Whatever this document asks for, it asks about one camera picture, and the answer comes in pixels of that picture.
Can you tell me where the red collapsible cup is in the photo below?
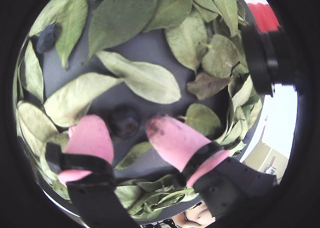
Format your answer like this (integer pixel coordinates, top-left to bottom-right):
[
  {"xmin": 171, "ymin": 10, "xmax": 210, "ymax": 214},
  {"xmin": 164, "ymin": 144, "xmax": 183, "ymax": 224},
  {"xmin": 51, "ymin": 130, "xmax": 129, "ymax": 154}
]
[{"xmin": 246, "ymin": 1, "xmax": 280, "ymax": 34}]

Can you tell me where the dark grey round bowl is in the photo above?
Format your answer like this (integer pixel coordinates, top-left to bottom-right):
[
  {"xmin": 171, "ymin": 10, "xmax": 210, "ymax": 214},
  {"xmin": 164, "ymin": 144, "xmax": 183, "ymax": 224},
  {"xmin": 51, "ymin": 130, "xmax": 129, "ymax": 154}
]
[{"xmin": 13, "ymin": 0, "xmax": 263, "ymax": 226}]

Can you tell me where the pink padded gripper finger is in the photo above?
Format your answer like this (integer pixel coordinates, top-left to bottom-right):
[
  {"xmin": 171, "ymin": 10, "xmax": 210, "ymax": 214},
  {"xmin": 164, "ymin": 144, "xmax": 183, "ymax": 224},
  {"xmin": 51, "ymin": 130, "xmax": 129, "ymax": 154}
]
[
  {"xmin": 44, "ymin": 114, "xmax": 140, "ymax": 228},
  {"xmin": 145, "ymin": 114, "xmax": 279, "ymax": 218}
]

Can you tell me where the dark blueberry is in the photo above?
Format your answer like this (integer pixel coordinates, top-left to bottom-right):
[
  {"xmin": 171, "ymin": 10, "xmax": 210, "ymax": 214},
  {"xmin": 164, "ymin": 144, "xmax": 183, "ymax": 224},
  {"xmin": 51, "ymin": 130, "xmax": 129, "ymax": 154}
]
[
  {"xmin": 36, "ymin": 22, "xmax": 60, "ymax": 54},
  {"xmin": 107, "ymin": 104, "xmax": 141, "ymax": 139}
]

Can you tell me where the person in background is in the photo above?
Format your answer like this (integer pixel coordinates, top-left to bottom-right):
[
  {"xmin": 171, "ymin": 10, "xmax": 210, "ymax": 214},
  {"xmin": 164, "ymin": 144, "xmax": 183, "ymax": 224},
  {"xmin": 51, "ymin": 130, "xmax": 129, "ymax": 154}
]
[{"xmin": 174, "ymin": 200, "xmax": 216, "ymax": 227}]

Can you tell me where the framed wall picture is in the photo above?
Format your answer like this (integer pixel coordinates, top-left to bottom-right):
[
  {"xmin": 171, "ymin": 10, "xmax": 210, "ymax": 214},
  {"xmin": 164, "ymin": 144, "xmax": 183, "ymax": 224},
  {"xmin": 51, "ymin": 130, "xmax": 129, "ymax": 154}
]
[{"xmin": 264, "ymin": 162, "xmax": 278, "ymax": 177}]

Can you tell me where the pile of green leaves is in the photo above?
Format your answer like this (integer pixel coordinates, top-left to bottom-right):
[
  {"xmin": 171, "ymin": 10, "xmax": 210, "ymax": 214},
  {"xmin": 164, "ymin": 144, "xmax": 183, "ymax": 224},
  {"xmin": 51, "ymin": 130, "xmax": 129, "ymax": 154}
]
[{"xmin": 14, "ymin": 0, "xmax": 262, "ymax": 220}]

